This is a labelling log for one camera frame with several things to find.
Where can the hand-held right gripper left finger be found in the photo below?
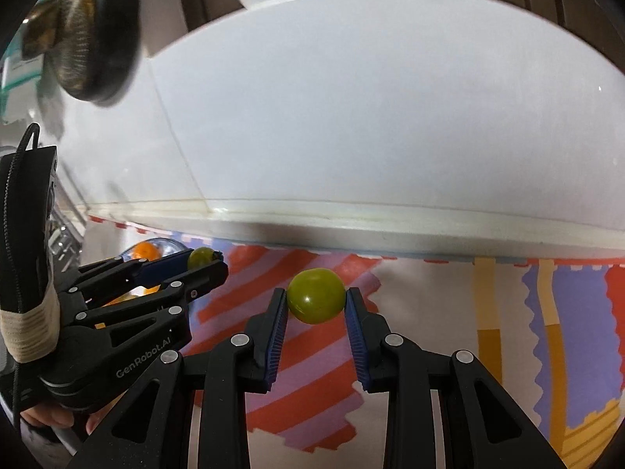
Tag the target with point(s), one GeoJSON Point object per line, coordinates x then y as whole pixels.
{"type": "Point", "coordinates": [276, 342]}

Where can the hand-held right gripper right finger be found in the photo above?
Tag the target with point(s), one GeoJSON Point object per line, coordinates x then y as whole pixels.
{"type": "Point", "coordinates": [356, 347]}

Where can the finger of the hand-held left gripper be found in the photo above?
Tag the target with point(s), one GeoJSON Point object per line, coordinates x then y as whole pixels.
{"type": "Point", "coordinates": [166, 265]}
{"type": "Point", "coordinates": [205, 278]}

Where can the blue and white patterned plate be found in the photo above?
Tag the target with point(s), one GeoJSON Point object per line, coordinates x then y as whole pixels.
{"type": "Point", "coordinates": [168, 245]}

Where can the dark green round fruit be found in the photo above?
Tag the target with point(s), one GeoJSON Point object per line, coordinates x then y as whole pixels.
{"type": "Point", "coordinates": [201, 257]}

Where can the large orange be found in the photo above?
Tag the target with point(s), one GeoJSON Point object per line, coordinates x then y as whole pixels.
{"type": "Point", "coordinates": [136, 294]}

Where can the yellow-green round fruit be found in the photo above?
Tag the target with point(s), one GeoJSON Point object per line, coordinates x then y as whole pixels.
{"type": "Point", "coordinates": [315, 298]}

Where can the person's left hand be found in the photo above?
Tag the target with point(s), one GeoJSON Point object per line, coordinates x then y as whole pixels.
{"type": "Point", "coordinates": [49, 416]}

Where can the small tangerine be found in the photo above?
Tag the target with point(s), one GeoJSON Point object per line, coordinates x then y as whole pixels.
{"type": "Point", "coordinates": [146, 250]}

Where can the colourful patterned mat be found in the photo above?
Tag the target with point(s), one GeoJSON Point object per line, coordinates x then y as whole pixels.
{"type": "Point", "coordinates": [439, 351]}

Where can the green and white tissue pack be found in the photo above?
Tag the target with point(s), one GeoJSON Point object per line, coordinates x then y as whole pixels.
{"type": "Point", "coordinates": [19, 73]}

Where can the black frying pan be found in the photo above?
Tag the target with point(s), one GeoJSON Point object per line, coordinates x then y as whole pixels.
{"type": "Point", "coordinates": [93, 34]}

